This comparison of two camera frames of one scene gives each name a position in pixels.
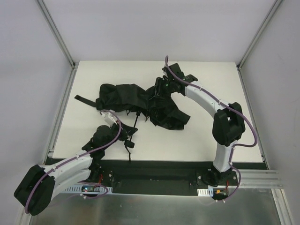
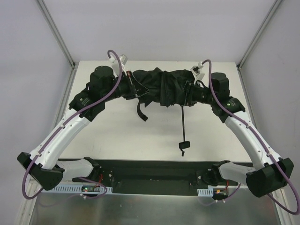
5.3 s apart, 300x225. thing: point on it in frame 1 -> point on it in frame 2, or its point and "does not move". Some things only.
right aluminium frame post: x=259 y=34 does not move
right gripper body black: x=160 y=85 -> x=187 y=92
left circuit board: x=87 y=188 does not move
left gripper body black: x=126 y=134 -> x=133 y=87
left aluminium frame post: x=73 y=63 does not move
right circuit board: x=219 y=192 does not move
